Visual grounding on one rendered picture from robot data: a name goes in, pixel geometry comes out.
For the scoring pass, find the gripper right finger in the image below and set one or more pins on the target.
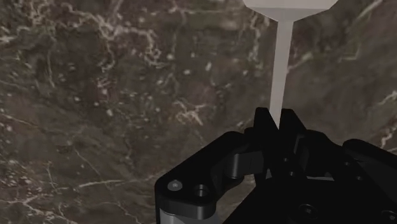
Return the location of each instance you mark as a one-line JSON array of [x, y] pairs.
[[322, 155]]

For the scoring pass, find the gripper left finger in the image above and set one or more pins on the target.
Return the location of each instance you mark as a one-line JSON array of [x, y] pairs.
[[198, 178]]

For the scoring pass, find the white flat-headed spatula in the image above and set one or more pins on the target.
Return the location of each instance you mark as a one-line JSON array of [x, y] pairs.
[[282, 62]]

